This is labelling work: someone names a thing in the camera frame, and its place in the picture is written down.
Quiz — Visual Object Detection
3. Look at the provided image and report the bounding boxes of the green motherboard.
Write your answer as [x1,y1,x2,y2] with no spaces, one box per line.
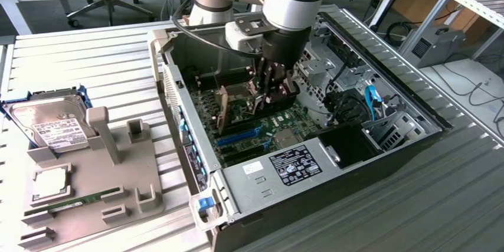
[184,66,312,167]

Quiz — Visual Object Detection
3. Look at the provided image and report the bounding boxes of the green RAM stick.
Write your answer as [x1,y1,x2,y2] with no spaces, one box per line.
[22,186,121,217]

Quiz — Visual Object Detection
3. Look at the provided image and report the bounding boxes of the aluminium slatted frame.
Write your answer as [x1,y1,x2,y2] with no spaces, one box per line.
[397,0,504,61]

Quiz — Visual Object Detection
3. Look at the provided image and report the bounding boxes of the silver chipset heatsink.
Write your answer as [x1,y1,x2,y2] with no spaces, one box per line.
[274,129,302,146]

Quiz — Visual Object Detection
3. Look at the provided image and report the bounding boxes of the graphics card with metal bracket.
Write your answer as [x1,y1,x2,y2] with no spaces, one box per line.
[214,79,302,136]

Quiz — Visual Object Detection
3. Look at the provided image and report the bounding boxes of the silver power supply unit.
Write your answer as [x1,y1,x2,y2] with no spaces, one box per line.
[214,137,345,223]

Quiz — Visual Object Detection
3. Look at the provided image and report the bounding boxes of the silver disk bay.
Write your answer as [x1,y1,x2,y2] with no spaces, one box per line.
[360,106,440,154]

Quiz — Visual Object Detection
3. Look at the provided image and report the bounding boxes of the black wire bundle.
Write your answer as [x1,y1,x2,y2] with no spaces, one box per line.
[326,89,369,126]

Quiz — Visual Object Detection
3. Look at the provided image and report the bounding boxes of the office chair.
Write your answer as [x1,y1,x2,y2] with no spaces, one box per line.
[64,0,157,28]

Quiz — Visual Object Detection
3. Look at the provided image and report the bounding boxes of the blue wire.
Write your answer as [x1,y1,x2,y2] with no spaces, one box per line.
[364,85,381,123]

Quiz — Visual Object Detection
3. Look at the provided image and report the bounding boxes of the black open PC case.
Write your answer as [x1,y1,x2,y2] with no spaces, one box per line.
[146,11,453,252]

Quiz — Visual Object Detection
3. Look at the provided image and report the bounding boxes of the black expansion slot blue latch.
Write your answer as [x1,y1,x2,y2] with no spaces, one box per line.
[218,142,270,158]

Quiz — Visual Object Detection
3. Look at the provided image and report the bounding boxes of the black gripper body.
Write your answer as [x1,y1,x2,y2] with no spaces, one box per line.
[261,26,312,70]

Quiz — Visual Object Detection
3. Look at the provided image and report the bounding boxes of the blue disk caddy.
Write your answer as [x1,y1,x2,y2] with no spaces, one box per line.
[0,85,93,149]

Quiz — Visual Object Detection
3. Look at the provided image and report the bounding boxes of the CPU chip silver lid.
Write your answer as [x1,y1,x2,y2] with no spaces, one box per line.
[30,169,70,202]

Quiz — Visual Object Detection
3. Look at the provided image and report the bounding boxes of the CPU socket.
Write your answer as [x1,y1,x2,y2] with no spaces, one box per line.
[226,83,257,117]

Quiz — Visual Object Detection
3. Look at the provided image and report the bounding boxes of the grey parts rack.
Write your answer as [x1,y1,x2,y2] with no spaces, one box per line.
[17,106,166,250]

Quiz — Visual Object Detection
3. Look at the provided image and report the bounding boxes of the silver drive cage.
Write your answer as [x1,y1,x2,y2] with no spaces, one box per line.
[293,18,381,125]

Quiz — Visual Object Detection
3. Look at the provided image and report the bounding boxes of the brown wooden cabinet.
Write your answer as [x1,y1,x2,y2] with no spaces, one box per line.
[392,0,493,25]

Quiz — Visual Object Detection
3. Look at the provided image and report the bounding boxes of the silver hard disk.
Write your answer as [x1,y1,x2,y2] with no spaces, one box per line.
[9,94,94,154]

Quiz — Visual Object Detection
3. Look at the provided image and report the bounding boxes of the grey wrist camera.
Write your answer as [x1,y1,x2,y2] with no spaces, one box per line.
[224,17,278,57]

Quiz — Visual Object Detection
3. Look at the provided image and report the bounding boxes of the grey controller box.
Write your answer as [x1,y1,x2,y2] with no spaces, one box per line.
[410,26,468,68]

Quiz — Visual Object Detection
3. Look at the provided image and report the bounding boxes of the black camera cable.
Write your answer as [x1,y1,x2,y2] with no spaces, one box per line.
[166,0,264,60]

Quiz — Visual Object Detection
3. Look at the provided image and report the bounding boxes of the metal socket cover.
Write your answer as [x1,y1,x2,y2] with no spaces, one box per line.
[244,67,260,101]

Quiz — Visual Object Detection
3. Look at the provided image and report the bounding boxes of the blue case latch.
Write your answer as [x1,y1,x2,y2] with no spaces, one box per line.
[194,197,216,211]

